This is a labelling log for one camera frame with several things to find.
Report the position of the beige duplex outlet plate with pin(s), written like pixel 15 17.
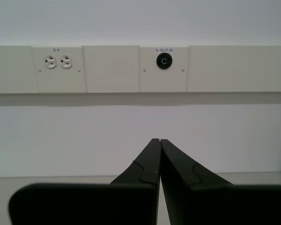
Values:
pixel 61 79

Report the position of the blank beige cover plate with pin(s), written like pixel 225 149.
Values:
pixel 111 70

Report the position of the white power outlet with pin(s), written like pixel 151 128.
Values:
pixel 66 61
pixel 50 61

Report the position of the black round twist-lock receptacle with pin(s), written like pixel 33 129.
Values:
pixel 164 61

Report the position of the beige wall raceway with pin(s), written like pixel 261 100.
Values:
pixel 236 70

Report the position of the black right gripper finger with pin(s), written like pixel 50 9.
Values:
pixel 84 204
pixel 224 206

